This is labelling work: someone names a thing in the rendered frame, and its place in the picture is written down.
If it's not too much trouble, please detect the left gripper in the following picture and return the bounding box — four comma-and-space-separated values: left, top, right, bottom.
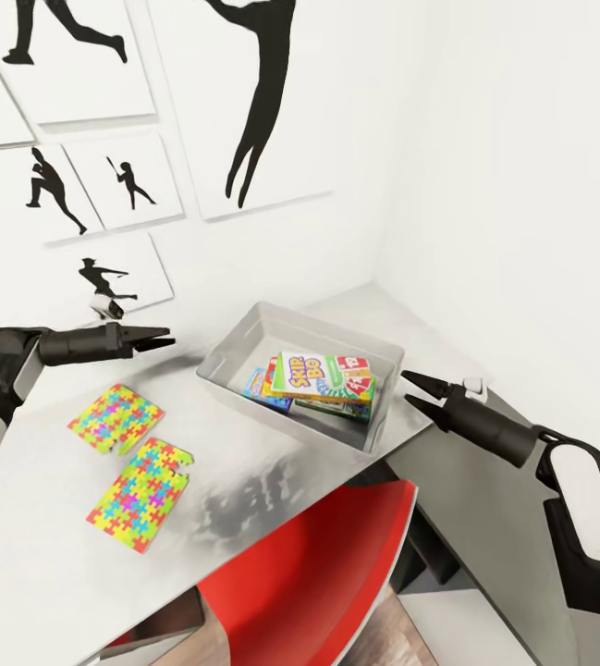
68, 320, 176, 364

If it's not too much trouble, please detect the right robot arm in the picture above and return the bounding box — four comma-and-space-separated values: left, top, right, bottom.
400, 370, 600, 666

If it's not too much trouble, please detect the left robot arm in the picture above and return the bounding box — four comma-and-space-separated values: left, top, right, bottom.
0, 294, 176, 446

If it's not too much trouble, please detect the jigsaw puzzle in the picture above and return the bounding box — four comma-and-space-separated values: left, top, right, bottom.
67, 384, 165, 456
86, 437, 193, 554

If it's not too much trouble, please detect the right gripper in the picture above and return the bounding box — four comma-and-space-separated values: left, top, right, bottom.
400, 370, 508, 450

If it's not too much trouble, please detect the board game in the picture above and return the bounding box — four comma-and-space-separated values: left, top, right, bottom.
241, 367, 294, 414
263, 351, 373, 406
295, 399, 372, 425

